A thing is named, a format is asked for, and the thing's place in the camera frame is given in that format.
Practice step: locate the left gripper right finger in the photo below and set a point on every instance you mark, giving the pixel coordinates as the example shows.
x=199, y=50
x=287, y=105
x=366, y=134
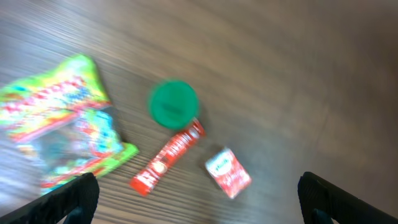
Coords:
x=323, y=202

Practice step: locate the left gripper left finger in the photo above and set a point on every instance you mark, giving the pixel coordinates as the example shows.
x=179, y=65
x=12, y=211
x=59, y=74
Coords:
x=73, y=202

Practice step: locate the Haribo gummy worms bag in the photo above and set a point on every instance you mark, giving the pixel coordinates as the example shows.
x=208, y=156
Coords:
x=64, y=123

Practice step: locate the red Nescafe stick packet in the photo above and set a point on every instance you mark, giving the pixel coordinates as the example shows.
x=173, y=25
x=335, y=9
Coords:
x=145, y=180

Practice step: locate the small red carton box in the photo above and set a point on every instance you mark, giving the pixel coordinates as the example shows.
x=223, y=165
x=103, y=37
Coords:
x=228, y=172

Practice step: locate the green lid jar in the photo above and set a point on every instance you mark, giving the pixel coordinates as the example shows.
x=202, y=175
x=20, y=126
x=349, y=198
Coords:
x=173, y=104

